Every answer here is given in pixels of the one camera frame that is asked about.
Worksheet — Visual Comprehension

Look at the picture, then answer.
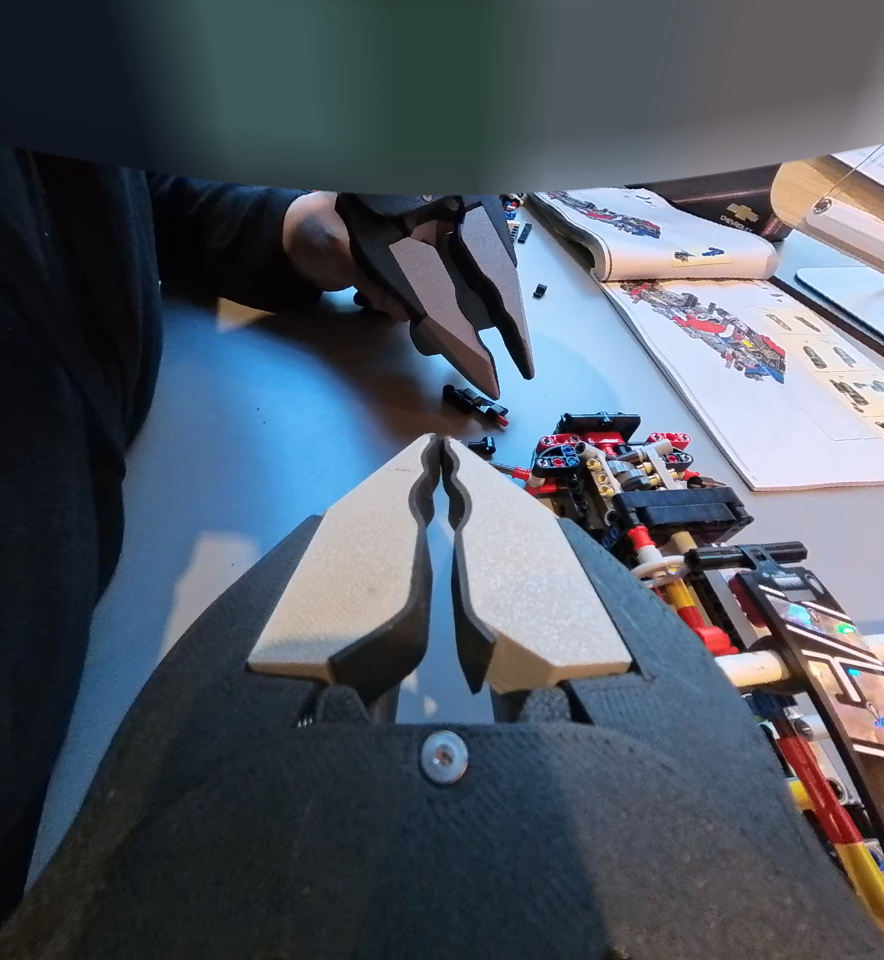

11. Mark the light grey desk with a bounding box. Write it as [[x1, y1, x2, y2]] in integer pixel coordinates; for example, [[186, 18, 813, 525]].
[[25, 198, 884, 894]]

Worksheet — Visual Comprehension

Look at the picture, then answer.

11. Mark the person's black clothing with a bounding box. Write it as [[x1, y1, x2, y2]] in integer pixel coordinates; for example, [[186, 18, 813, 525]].
[[0, 142, 164, 960]]

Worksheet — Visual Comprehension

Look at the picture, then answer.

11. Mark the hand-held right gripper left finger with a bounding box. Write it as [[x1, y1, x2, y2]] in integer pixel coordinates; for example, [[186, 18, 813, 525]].
[[247, 432, 444, 706]]

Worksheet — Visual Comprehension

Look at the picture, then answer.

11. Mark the toy instruction booklet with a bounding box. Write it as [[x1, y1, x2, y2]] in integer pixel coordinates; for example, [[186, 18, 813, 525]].
[[528, 187, 884, 492]]

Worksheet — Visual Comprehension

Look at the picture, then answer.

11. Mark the pale wooden rounded board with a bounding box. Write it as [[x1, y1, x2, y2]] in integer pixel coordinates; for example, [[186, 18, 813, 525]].
[[770, 137, 884, 241]]

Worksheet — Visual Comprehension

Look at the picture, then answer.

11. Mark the white flat device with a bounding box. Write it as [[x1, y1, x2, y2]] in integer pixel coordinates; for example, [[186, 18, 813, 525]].
[[796, 266, 884, 361]]

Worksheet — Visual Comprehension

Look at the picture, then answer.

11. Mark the toy car set box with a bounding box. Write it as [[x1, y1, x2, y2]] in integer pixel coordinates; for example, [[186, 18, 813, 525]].
[[625, 161, 795, 241]]

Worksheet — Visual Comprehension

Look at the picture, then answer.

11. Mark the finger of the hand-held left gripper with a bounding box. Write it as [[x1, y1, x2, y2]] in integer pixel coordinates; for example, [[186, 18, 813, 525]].
[[388, 236, 503, 401], [453, 204, 536, 381]]

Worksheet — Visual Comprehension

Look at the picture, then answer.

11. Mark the white rounded appliance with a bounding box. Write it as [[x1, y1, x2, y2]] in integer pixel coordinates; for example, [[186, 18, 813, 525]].
[[802, 201, 884, 260]]

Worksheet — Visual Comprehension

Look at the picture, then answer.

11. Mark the toy brick vehicle model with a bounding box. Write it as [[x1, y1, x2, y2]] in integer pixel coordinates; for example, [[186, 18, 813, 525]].
[[490, 411, 884, 957]]

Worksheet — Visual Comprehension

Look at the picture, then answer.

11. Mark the black toy assembly red pin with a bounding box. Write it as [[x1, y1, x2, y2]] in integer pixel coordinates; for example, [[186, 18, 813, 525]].
[[443, 384, 510, 429]]

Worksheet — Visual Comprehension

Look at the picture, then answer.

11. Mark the pile of loose toy pieces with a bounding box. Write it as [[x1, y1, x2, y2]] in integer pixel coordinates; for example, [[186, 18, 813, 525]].
[[498, 191, 534, 245]]

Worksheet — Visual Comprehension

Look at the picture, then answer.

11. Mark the person's left hand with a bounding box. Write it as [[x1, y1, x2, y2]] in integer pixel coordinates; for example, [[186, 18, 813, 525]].
[[283, 191, 413, 324]]

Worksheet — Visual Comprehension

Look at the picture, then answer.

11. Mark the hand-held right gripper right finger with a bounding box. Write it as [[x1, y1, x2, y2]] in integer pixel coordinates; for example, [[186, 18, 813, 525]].
[[442, 436, 634, 695]]

